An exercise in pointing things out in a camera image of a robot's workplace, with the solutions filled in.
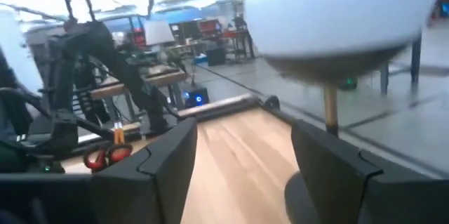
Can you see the black aluminium table frame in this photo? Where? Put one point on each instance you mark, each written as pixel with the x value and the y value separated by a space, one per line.
pixel 271 104

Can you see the grey workbench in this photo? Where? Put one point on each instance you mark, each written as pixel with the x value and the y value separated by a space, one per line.
pixel 416 62

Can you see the white globe table lamp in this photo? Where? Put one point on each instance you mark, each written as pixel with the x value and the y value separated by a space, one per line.
pixel 333 13

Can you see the black table with red top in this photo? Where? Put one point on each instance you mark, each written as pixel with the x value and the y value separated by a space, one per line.
pixel 242 34

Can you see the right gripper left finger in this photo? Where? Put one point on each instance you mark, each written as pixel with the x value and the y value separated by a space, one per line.
pixel 158 189

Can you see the monitor with red screen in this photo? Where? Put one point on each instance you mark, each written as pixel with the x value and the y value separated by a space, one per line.
pixel 209 27

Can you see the white board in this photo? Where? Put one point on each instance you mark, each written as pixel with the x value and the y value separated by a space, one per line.
pixel 158 32

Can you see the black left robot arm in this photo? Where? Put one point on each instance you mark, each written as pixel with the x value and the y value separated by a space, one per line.
pixel 115 62

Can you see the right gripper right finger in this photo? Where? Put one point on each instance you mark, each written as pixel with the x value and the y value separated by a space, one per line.
pixel 340 189

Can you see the black computer with blue light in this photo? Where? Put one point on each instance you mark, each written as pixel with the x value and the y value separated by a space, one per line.
pixel 196 98

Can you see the black crate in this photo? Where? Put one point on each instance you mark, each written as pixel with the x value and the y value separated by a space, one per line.
pixel 215 56

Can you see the wooden background table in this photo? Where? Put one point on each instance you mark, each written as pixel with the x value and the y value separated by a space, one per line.
pixel 165 76

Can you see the blue bin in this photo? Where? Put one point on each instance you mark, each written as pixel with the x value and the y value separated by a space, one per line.
pixel 200 59

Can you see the computer tower with green lights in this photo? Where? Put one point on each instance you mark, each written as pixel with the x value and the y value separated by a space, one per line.
pixel 349 83

